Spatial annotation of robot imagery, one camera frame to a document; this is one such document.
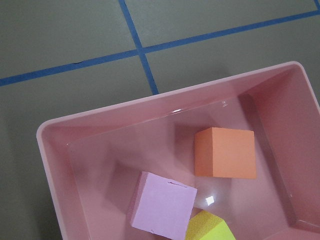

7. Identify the orange foam block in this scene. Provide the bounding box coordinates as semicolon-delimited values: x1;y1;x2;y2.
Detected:
194;127;257;179

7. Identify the light pink foam block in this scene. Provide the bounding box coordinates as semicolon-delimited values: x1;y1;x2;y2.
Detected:
127;171;198;240

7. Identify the yellow foam block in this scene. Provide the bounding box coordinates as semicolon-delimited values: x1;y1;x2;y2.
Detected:
185;210;236;240

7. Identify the pink plastic bin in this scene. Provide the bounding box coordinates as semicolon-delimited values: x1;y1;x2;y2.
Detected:
36;61;320;240

